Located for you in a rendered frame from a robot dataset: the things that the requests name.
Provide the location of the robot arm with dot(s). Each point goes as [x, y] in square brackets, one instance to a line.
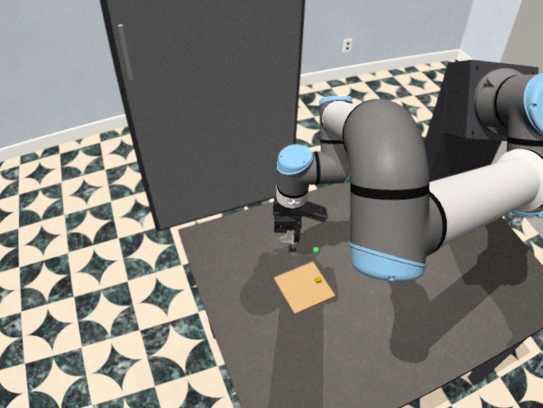
[379, 149]

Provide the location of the peach flat mat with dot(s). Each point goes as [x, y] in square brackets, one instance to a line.
[300, 289]

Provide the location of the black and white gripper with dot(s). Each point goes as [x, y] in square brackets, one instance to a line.
[287, 222]

